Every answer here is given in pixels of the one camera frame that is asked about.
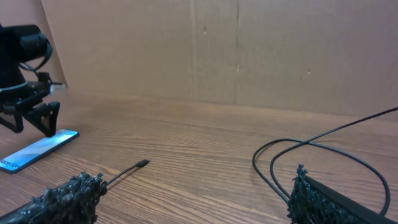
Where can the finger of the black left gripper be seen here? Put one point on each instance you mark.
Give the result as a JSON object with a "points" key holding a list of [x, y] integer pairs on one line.
{"points": [[44, 118], [12, 122]]}

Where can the black smartphone with blue screen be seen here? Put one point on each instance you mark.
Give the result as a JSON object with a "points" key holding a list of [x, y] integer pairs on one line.
{"points": [[36, 151]]}

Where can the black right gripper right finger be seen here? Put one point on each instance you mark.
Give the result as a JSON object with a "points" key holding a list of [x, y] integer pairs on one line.
{"points": [[313, 202]]}

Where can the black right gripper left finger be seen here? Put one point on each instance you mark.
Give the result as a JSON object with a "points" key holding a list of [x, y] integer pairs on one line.
{"points": [[73, 202]]}

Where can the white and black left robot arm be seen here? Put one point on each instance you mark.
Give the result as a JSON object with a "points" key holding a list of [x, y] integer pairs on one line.
{"points": [[24, 50]]}

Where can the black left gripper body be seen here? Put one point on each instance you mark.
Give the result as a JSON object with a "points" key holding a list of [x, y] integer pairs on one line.
{"points": [[22, 98]]}

